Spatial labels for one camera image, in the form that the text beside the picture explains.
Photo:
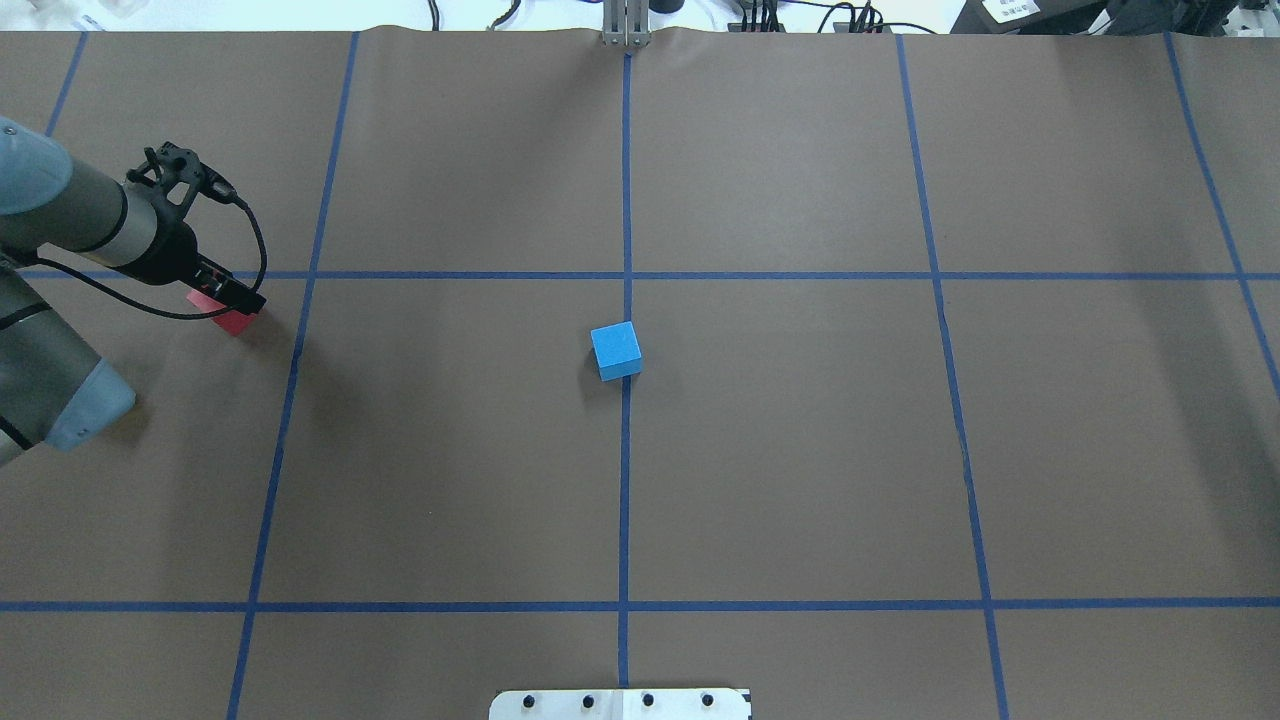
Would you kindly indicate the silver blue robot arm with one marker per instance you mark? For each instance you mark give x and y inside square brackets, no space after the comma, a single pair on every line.
[127,238]

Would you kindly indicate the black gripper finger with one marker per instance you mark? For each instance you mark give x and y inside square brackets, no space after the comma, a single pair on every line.
[221,285]

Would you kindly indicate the white pedestal column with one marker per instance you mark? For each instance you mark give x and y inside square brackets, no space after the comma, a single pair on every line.
[619,703]

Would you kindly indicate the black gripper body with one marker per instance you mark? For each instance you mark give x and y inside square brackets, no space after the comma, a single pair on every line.
[174,254]

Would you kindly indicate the blue cube block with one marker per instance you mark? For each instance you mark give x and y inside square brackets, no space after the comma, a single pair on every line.
[617,351]

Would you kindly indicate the aluminium frame post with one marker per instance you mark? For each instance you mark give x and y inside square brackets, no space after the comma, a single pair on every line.
[626,23]

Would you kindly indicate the red cube block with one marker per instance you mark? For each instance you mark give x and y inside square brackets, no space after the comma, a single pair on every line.
[234,322]

